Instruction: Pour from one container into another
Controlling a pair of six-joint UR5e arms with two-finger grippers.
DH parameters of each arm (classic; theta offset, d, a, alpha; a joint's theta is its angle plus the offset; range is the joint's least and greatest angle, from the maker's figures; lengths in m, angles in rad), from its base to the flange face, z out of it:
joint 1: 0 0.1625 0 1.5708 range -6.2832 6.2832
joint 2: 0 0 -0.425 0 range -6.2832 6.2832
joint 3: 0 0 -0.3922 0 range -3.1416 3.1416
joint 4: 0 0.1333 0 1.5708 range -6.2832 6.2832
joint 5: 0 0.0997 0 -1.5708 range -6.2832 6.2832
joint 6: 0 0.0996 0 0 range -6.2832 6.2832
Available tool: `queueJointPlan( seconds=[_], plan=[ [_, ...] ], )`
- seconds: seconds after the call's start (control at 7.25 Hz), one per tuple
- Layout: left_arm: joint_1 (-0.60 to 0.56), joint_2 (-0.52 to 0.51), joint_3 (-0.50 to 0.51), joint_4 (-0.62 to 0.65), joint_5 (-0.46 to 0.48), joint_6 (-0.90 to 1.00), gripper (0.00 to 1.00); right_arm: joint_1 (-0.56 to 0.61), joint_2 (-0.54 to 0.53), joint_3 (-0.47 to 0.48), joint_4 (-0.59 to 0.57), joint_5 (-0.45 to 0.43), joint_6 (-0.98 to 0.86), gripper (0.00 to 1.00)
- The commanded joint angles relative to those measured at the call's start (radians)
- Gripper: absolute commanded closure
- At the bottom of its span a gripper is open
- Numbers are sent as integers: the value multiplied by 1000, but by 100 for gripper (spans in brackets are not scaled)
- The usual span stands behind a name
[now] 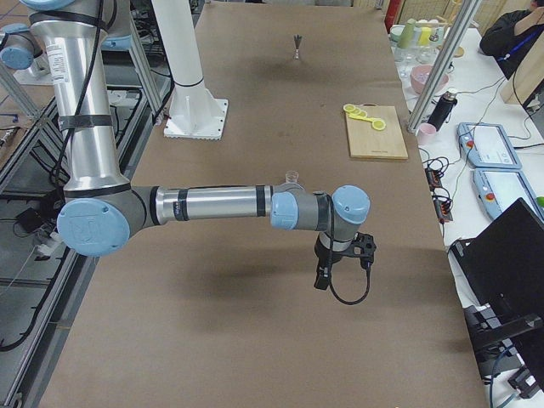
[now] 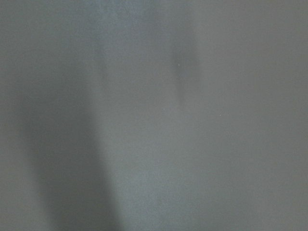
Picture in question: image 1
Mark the clear glass cup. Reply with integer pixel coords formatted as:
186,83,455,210
285,170,299,184

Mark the pink bowl with ice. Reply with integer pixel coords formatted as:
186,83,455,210
410,65,449,94

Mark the person in black jacket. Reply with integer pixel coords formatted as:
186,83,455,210
479,0,543,79

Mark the bamboo cutting board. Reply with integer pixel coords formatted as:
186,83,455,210
344,104,408,160

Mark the pink plastic cup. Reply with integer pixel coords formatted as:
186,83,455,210
416,122,437,145

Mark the near blue teach pendant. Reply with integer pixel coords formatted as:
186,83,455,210
473,167,543,220

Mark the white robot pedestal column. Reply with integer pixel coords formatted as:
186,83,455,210
152,0,229,140

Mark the yellow plastic cup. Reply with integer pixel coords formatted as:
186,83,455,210
417,26,433,47

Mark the black computer monitor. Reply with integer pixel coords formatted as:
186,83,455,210
450,198,543,377

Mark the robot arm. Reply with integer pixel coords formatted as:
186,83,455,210
26,1,376,290

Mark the yellow plastic spoon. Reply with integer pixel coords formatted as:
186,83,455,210
348,115,386,127

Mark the black thermos bottle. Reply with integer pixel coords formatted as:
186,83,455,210
428,88,458,132

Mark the far blue teach pendant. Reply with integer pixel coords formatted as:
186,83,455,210
457,122,522,170

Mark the green plastic cup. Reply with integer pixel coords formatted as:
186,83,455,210
397,19,417,49

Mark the aluminium frame post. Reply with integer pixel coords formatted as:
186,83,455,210
406,0,482,133

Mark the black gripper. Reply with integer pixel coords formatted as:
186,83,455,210
314,241,340,290

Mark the blue teach pendant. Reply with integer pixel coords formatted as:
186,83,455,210
473,167,543,220
457,122,522,170

